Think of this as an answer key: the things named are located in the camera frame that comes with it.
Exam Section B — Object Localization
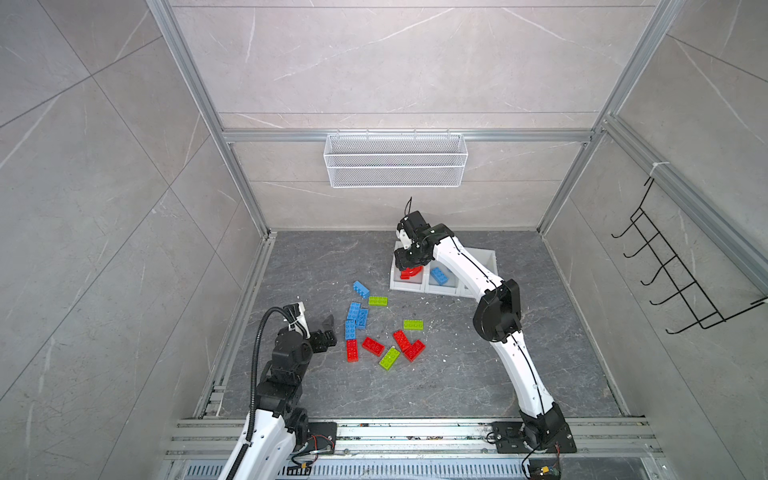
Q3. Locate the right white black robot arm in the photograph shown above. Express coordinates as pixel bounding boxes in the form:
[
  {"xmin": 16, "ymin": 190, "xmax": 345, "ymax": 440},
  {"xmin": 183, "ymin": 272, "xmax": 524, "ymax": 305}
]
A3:
[{"xmin": 394, "ymin": 211, "xmax": 567, "ymax": 450}]

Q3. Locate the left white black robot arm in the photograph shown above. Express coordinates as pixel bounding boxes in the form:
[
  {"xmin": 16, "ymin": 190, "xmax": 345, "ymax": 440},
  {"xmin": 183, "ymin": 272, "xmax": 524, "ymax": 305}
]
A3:
[{"xmin": 219, "ymin": 328, "xmax": 337, "ymax": 479}]

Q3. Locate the red lego brick upright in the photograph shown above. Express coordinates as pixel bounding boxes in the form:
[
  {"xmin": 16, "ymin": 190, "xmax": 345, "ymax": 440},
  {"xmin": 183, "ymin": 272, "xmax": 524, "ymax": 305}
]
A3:
[{"xmin": 346, "ymin": 339, "xmax": 359, "ymax": 363}]

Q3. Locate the white middle plastic bin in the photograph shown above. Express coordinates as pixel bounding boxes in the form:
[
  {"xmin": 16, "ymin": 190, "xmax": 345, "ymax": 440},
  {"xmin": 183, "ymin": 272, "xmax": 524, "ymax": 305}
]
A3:
[{"xmin": 425, "ymin": 261, "xmax": 460, "ymax": 296}]

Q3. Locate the white plastic bin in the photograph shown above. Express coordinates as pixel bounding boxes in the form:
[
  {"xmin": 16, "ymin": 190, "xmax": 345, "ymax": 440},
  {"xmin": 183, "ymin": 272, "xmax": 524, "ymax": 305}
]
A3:
[
  {"xmin": 389, "ymin": 260, "xmax": 429, "ymax": 293},
  {"xmin": 457, "ymin": 247, "xmax": 499, "ymax": 298},
  {"xmin": 425, "ymin": 261, "xmax": 460, "ymax": 296}
]

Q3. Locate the blue lego brick pair left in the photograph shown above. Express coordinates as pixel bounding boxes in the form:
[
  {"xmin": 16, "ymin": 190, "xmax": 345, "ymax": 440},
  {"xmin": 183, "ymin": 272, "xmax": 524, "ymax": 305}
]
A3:
[{"xmin": 346, "ymin": 302, "xmax": 361, "ymax": 322}]

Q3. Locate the blue lego brick pair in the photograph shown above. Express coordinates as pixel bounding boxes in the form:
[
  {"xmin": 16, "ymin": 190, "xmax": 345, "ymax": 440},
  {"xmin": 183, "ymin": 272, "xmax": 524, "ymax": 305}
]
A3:
[
  {"xmin": 355, "ymin": 308, "xmax": 369, "ymax": 330},
  {"xmin": 346, "ymin": 302, "xmax": 361, "ymax": 322}
]

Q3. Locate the white left plastic bin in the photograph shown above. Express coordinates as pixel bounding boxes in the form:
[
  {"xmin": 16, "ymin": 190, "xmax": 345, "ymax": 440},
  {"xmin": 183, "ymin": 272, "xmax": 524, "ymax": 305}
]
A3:
[{"xmin": 389, "ymin": 260, "xmax": 429, "ymax": 293}]

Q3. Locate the blue lego brick pair right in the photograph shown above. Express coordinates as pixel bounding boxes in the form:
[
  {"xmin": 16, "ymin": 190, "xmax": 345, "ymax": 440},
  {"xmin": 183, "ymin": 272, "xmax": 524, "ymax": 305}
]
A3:
[{"xmin": 355, "ymin": 308, "xmax": 369, "ymax": 330}]

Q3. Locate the red lego brick small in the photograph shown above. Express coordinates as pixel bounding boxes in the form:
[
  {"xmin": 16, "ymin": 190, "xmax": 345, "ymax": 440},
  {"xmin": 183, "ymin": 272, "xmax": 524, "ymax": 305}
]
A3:
[{"xmin": 362, "ymin": 337, "xmax": 386, "ymax": 358}]

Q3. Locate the white right plastic bin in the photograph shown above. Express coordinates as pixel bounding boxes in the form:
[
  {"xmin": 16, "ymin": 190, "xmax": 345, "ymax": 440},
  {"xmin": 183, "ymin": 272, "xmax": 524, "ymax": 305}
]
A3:
[{"xmin": 457, "ymin": 247, "xmax": 499, "ymax": 298}]

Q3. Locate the green lego brick upper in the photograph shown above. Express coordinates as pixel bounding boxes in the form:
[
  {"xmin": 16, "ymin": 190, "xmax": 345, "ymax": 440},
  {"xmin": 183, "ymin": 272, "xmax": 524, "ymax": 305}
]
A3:
[{"xmin": 368, "ymin": 296, "xmax": 388, "ymax": 306}]

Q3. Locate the green lego brick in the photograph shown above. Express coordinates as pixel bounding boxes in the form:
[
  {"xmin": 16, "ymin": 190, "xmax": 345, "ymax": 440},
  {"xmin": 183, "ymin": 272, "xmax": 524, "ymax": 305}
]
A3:
[
  {"xmin": 403, "ymin": 320, "xmax": 424, "ymax": 331},
  {"xmin": 368, "ymin": 296, "xmax": 388, "ymax": 306},
  {"xmin": 379, "ymin": 347, "xmax": 400, "ymax": 371}
]

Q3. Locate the green lego brick bottom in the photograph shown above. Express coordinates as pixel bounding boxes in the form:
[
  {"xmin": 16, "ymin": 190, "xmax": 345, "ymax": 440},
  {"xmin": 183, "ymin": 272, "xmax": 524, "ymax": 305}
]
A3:
[{"xmin": 379, "ymin": 347, "xmax": 400, "ymax": 371}]

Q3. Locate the red lego brick center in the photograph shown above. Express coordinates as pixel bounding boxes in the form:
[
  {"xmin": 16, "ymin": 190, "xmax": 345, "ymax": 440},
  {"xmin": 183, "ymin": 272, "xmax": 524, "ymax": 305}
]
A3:
[{"xmin": 392, "ymin": 330, "xmax": 411, "ymax": 352}]

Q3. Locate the green lego brick center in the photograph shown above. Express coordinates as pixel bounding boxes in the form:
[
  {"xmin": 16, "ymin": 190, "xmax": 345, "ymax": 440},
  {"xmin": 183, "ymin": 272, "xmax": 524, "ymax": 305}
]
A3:
[{"xmin": 403, "ymin": 320, "xmax": 424, "ymax": 331}]

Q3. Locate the red lego brick right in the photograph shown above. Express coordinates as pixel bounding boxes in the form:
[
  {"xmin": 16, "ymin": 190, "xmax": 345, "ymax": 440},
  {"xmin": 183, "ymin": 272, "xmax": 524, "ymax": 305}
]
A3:
[{"xmin": 403, "ymin": 340, "xmax": 425, "ymax": 362}]

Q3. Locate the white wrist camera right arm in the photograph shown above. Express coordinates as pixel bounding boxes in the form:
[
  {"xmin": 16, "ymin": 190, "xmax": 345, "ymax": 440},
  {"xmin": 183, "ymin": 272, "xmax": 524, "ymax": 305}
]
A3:
[{"xmin": 398, "ymin": 230, "xmax": 412, "ymax": 250}]

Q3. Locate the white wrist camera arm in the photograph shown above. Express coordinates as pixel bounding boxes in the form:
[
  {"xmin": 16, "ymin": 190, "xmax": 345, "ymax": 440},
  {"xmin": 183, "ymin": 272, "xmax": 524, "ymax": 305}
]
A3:
[
  {"xmin": 284, "ymin": 302, "xmax": 310, "ymax": 339},
  {"xmin": 398, "ymin": 230, "xmax": 412, "ymax": 250}
]

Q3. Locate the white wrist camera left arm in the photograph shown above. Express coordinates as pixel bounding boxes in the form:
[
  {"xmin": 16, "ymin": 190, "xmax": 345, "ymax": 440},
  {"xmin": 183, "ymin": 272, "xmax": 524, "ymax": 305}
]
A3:
[{"xmin": 284, "ymin": 302, "xmax": 310, "ymax": 339}]

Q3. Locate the black corrugated cable hose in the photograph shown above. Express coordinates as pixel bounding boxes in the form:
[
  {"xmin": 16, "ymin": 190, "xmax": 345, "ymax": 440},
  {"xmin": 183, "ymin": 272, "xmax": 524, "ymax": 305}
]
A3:
[{"xmin": 242, "ymin": 305, "xmax": 295, "ymax": 445}]

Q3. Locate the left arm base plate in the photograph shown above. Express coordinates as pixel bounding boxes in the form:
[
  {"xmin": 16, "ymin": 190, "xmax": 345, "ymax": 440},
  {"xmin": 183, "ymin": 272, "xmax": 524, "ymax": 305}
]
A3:
[{"xmin": 294, "ymin": 420, "xmax": 338, "ymax": 455}]

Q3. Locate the white wire mesh basket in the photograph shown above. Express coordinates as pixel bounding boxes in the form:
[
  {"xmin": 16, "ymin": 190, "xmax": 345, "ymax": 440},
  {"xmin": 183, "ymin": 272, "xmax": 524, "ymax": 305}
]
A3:
[{"xmin": 323, "ymin": 133, "xmax": 469, "ymax": 188}]

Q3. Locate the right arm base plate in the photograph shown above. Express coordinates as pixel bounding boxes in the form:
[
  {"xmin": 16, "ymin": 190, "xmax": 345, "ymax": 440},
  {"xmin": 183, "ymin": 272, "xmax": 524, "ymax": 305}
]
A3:
[{"xmin": 485, "ymin": 421, "xmax": 578, "ymax": 454}]

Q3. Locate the black wire hook rack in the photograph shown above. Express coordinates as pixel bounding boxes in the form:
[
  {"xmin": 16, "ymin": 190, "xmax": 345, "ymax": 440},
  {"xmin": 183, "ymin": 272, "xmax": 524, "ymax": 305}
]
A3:
[{"xmin": 611, "ymin": 177, "xmax": 767, "ymax": 335}]

